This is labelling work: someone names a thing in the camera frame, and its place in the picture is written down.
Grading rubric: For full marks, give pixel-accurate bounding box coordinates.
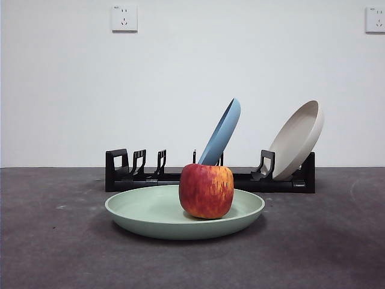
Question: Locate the red yellow apple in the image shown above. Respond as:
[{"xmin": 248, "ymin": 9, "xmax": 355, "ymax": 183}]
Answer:
[{"xmin": 178, "ymin": 163, "xmax": 235, "ymax": 219}]

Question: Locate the green plate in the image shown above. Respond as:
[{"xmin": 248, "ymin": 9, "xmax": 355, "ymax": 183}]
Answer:
[{"xmin": 104, "ymin": 184, "xmax": 266, "ymax": 241}]

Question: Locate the blue plate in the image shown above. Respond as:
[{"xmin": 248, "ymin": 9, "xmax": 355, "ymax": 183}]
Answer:
[{"xmin": 197, "ymin": 98, "xmax": 242, "ymax": 167}]

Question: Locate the black plate rack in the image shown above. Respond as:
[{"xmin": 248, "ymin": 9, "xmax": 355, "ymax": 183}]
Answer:
[{"xmin": 105, "ymin": 149, "xmax": 316, "ymax": 193}]

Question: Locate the beige plate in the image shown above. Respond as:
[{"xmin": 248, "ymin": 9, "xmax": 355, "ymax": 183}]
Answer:
[{"xmin": 268, "ymin": 99, "xmax": 325, "ymax": 181}]

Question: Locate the white wall socket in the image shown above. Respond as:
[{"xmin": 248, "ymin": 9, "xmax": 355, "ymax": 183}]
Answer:
[
  {"xmin": 111, "ymin": 5, "xmax": 138, "ymax": 33},
  {"xmin": 365, "ymin": 6, "xmax": 385, "ymax": 34}
]

